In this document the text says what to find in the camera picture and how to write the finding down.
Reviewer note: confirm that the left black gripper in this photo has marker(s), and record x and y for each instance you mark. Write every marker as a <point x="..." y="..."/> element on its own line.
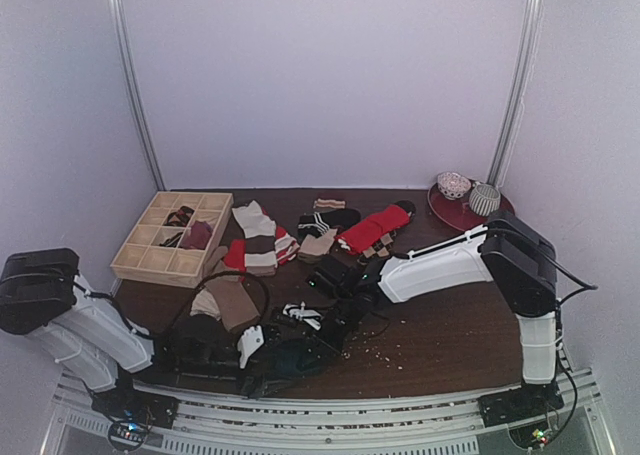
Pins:
<point x="255" y="387"/>

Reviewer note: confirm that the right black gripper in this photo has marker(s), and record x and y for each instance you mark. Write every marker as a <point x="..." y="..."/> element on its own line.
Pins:
<point x="330" y="332"/>

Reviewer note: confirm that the dark teal sock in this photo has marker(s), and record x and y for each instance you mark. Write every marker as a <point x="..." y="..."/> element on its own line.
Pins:
<point x="296" y="358"/>

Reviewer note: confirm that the argyle black red orange sock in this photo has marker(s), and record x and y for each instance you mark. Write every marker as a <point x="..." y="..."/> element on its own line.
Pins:
<point x="179" y="218"/>

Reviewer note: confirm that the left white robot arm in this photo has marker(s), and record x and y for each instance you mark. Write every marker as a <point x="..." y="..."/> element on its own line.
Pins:
<point x="45" y="298"/>

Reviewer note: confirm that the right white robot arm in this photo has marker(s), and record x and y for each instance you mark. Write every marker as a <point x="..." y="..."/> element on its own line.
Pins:
<point x="503" y="251"/>

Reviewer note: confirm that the light beige sock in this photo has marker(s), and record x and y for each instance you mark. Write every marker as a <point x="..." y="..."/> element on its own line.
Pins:
<point x="204" y="303"/>

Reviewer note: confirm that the tan brown sock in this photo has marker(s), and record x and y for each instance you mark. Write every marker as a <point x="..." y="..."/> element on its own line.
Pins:
<point x="238" y="311"/>

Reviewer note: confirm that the argyle brown sock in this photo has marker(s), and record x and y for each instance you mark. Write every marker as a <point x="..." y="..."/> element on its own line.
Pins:
<point x="381" y="249"/>

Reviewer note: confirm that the red white brown striped sock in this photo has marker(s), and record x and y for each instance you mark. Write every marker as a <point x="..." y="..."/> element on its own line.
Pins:
<point x="285" y="242"/>

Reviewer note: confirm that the black white striped sock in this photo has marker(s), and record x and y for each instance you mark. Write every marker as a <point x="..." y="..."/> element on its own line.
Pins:
<point x="319" y="223"/>

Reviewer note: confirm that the beige brown striped sock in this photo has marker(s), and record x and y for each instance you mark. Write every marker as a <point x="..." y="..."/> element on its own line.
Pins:
<point x="252" y="220"/>

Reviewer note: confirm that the wooden compartment box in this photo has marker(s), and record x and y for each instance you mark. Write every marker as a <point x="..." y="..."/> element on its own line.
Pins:
<point x="141" y="259"/>

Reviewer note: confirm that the black sock in box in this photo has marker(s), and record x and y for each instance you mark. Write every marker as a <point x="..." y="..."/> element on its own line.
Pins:
<point x="173" y="241"/>

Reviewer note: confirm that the maroon sock in box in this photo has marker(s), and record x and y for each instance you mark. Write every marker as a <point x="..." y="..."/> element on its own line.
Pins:
<point x="197" y="236"/>

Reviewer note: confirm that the red round tray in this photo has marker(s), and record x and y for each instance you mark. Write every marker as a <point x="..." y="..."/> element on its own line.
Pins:
<point x="454" y="213"/>

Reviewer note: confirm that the white patterned bowl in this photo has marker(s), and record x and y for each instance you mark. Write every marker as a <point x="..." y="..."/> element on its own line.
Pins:
<point x="453" y="185"/>

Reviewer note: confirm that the striped grey cup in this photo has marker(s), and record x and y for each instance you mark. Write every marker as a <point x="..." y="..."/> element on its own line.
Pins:
<point x="484" y="199"/>

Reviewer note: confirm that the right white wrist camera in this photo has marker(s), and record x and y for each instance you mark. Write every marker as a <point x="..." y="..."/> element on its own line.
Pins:
<point x="302" y="313"/>

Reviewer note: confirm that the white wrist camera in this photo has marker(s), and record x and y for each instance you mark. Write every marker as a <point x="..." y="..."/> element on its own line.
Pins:
<point x="251" y="340"/>
<point x="302" y="313"/>

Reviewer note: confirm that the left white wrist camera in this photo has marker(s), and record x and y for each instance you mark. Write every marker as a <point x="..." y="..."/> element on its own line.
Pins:
<point x="251" y="340"/>

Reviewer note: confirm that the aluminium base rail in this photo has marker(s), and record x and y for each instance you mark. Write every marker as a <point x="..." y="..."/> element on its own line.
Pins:
<point x="209" y="423"/>

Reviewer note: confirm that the right aluminium corner post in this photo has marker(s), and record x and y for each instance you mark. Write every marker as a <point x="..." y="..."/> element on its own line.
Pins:
<point x="515" y="102"/>

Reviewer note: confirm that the aluminium corner post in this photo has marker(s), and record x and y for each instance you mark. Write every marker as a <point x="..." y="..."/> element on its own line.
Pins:
<point x="118" y="15"/>
<point x="515" y="102"/>

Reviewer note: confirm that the left aluminium corner post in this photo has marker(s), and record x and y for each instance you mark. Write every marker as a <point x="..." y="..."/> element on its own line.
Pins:
<point x="118" y="15"/>

